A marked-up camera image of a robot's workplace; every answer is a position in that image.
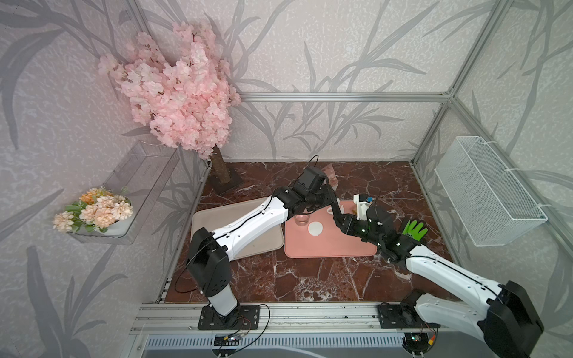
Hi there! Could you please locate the clear acrylic wall shelf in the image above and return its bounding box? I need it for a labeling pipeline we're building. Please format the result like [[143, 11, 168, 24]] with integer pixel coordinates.
[[71, 141, 181, 246]]

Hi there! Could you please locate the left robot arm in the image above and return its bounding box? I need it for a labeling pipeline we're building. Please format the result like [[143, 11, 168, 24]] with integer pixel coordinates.
[[186, 166, 337, 331]]

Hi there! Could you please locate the white dough piece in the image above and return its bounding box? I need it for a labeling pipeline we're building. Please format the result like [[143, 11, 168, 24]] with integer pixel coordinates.
[[307, 222, 323, 237]]

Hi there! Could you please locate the pink rectangular tray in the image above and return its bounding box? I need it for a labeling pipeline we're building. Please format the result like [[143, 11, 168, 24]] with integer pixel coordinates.
[[284, 207, 377, 259]]

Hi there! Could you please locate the peach flower bouquet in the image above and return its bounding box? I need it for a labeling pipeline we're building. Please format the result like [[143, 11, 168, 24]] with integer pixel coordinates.
[[52, 186, 134, 234]]

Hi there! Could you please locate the metal ring cutter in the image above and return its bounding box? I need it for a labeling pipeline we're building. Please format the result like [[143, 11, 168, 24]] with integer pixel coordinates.
[[294, 214, 310, 226]]

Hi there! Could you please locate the pink cherry blossom tree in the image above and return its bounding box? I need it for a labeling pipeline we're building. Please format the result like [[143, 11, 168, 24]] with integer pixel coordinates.
[[98, 22, 242, 193]]

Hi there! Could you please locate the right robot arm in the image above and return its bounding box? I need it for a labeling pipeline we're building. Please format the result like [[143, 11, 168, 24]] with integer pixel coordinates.
[[330, 201, 544, 357]]

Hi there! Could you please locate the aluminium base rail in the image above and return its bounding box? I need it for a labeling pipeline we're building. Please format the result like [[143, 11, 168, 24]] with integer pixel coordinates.
[[129, 300, 507, 336]]

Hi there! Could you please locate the white wire mesh basket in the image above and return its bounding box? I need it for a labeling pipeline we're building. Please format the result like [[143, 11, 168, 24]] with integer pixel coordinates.
[[435, 136, 548, 247]]

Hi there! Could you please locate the beige rectangular tray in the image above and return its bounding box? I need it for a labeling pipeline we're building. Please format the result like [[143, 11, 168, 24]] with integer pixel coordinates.
[[190, 198, 284, 260]]

